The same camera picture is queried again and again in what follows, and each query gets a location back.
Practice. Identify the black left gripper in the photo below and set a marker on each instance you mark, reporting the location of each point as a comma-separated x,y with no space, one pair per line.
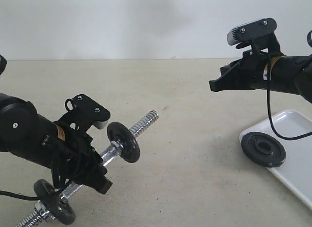
74,160

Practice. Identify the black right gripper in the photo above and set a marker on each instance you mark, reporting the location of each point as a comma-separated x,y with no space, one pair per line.
245,73

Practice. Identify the chrome dumbbell with black plates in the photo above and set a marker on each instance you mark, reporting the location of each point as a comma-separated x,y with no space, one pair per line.
123,143

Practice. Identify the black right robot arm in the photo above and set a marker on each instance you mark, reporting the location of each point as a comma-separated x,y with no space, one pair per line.
271,70

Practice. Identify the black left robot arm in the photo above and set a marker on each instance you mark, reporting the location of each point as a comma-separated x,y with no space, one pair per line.
22,130

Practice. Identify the loose black weight plate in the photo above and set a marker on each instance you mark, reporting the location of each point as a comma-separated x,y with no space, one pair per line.
263,149

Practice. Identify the white rectangular tray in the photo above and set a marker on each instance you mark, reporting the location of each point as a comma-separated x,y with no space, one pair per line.
296,171

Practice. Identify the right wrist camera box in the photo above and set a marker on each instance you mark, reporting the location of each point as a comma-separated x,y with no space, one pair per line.
258,34

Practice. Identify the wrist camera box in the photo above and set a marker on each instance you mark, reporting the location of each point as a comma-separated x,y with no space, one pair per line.
258,34
84,112

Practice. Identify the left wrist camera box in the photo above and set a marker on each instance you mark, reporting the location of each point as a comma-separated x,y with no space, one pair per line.
84,112

